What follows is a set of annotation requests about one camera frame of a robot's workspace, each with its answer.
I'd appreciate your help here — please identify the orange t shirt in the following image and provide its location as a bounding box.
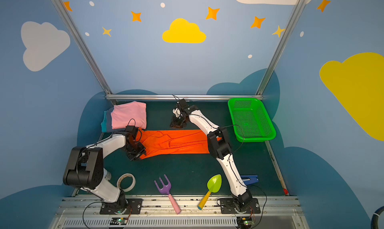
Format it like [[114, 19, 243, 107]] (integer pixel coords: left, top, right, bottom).
[[137, 130, 210, 160]]

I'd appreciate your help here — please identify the green plastic basket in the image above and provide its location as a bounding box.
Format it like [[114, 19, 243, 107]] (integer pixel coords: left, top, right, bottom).
[[228, 98, 276, 143]]

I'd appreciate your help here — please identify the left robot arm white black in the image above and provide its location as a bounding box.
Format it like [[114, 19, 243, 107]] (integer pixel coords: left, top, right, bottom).
[[63, 126, 146, 205]]

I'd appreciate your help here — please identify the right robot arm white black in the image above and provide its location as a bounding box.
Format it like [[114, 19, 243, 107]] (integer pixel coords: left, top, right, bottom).
[[171, 98, 253, 211]]

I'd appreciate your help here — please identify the grey folded t shirt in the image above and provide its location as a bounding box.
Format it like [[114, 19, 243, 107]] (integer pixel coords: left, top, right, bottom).
[[107, 107, 119, 133]]

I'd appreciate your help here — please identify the pink folded t shirt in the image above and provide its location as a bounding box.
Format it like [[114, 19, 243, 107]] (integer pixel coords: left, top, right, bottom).
[[111, 101, 147, 129]]

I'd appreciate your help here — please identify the white tape roll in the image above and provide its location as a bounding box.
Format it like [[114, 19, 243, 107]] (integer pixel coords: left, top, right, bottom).
[[117, 173, 137, 193]]

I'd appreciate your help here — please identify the teal folded t shirt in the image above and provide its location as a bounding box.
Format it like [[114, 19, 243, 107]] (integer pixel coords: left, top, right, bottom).
[[101, 111, 107, 133]]

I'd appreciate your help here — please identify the purple toy garden fork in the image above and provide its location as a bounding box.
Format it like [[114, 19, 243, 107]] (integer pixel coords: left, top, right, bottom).
[[154, 174, 182, 215]]

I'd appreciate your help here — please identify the back horizontal aluminium bar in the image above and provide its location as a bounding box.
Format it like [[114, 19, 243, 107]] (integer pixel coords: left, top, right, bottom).
[[106, 94, 263, 101]]

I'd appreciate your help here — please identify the left circuit board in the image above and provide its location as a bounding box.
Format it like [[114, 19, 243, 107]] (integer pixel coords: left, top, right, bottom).
[[110, 218, 129, 227]]

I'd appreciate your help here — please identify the circuit board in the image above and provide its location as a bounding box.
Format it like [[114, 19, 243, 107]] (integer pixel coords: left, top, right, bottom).
[[110, 218, 129, 227], [237, 217, 254, 229]]

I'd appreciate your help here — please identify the green toy shovel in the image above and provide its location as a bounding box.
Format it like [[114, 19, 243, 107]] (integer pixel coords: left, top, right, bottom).
[[198, 174, 222, 210]]

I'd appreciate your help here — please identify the blue stapler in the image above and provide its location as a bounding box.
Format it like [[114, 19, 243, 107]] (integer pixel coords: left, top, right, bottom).
[[241, 175, 259, 186]]

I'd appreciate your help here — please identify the right circuit board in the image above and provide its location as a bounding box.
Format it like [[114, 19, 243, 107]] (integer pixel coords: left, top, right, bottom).
[[237, 217, 254, 229]]

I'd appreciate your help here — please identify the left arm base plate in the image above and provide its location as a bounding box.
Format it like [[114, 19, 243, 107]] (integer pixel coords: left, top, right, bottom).
[[100, 199, 143, 215]]

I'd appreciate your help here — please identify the aluminium rail base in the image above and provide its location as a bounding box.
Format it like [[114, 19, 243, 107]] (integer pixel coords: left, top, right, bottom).
[[49, 195, 309, 229]]

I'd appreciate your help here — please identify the left aluminium frame post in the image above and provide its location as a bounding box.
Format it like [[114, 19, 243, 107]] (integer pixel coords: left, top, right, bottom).
[[51, 0, 113, 95]]

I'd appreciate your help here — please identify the aluminium frame post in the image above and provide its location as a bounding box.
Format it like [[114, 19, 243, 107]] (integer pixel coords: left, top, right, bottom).
[[255, 0, 307, 98], [51, 0, 113, 95]]

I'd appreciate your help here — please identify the right aluminium frame post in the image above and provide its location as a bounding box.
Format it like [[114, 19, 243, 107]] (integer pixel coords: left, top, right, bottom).
[[255, 0, 307, 98]]

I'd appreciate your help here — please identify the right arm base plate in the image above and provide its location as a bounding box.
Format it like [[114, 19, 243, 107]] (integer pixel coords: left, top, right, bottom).
[[217, 198, 261, 214]]

